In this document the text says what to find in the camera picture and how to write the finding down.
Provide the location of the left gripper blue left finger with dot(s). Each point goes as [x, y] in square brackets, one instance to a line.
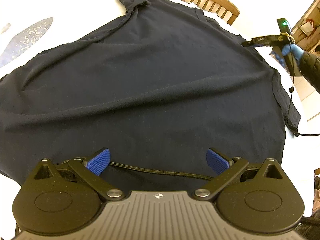
[97, 162]

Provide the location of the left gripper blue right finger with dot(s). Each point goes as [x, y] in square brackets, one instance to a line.
[217, 161]

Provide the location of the navy blue t-shirt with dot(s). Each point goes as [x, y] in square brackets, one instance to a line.
[158, 87]

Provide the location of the black sleeved right forearm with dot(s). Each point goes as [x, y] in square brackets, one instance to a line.
[310, 68]

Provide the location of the blue gloved right hand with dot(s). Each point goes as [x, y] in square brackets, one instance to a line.
[292, 51]

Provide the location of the wooden slatted chair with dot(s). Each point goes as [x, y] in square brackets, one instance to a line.
[224, 9]

